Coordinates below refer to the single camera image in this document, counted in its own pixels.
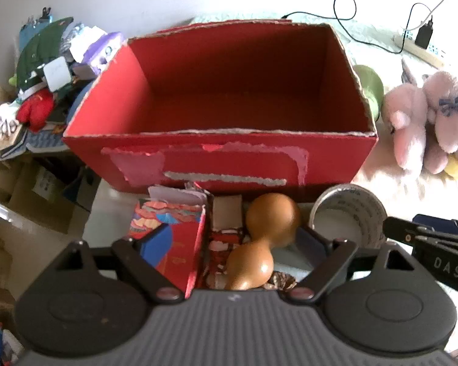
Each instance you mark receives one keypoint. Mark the dark green cloth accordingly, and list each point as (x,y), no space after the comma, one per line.
(38,45)

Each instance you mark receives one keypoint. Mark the crumpled white paper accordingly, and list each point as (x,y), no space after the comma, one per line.
(78,36)

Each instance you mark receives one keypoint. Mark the blue folder with black clips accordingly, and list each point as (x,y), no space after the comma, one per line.
(27,34)

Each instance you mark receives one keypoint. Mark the light blue pouch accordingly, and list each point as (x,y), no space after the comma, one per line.
(78,101)

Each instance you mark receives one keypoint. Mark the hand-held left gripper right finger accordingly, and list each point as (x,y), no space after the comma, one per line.
(313,246)

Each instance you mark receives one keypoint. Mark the white square box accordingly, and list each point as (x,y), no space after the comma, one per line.
(55,72)

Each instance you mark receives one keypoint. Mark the purple box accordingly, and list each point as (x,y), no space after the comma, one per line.
(103,47)

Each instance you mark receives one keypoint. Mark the white tape roll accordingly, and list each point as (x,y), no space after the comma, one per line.
(366,213)

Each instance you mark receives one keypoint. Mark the red cardboard box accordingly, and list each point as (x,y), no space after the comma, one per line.
(221,84)

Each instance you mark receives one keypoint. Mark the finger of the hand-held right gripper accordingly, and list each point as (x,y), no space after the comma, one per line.
(400,228)
(431,219)

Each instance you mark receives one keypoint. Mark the red patterned carton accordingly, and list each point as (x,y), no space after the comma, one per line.
(183,244)

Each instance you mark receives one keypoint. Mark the white power strip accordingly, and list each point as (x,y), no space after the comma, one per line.
(419,51)

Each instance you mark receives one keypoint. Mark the red plush toy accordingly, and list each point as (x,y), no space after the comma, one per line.
(34,108)

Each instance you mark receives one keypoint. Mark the black charger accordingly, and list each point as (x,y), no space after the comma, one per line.
(423,36)

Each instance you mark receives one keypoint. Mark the green plush toy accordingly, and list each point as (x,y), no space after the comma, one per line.
(370,87)

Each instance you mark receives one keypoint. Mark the small patterned cardboard box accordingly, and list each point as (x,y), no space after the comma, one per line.
(226,211)

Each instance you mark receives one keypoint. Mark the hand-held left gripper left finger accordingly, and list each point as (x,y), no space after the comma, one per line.
(154,246)

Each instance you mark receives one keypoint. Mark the light green bed sheet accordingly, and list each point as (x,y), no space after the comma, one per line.
(374,30)

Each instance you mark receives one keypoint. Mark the white plush rabbit blue bow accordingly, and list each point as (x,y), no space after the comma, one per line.
(408,122)

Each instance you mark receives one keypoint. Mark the wooden gourd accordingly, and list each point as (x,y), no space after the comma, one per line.
(274,213)

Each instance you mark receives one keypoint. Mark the small white plush toy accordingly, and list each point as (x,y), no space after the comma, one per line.
(6,118)

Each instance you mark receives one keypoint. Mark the dark notebook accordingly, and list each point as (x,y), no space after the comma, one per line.
(11,141)

